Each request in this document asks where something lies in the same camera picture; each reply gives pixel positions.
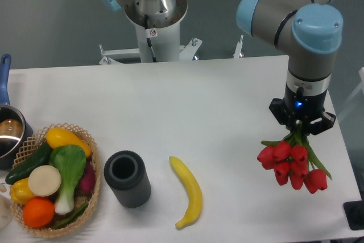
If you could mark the purple sweet potato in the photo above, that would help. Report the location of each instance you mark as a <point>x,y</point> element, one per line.
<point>88,180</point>

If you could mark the orange fruit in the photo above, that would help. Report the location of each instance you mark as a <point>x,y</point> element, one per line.
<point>38,212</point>

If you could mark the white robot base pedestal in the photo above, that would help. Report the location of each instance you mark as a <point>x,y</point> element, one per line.
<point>157,27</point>

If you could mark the yellow bell pepper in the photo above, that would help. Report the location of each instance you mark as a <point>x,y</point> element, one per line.
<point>20,192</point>

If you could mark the green bok choy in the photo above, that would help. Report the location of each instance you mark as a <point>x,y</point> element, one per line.
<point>70,161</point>

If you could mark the black device at edge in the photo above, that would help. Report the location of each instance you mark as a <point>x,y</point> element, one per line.
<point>354,214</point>

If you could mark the dark green cucumber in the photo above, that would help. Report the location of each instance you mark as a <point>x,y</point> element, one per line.
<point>39,158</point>

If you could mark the cream round radish slice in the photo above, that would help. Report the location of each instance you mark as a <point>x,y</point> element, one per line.
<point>44,181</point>

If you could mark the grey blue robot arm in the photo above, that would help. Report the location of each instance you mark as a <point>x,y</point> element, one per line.
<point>309,32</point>

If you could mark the dark grey ribbed vase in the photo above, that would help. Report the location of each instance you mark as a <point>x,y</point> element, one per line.
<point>126,175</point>

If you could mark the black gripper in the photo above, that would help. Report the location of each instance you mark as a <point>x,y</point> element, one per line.
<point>310,108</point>

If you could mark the yellow banana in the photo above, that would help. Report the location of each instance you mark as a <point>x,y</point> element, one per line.
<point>193,190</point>

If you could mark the green pea pod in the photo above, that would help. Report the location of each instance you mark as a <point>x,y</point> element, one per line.
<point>70,219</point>

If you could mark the yellow squash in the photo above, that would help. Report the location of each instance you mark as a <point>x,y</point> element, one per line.
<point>57,137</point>

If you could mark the red tulip bouquet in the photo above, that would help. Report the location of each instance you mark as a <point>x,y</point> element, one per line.
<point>293,161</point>

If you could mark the blue handled saucepan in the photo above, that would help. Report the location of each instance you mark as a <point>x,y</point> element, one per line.
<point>15,130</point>

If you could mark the woven wicker basket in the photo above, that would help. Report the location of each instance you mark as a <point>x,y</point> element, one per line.
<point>29,147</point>

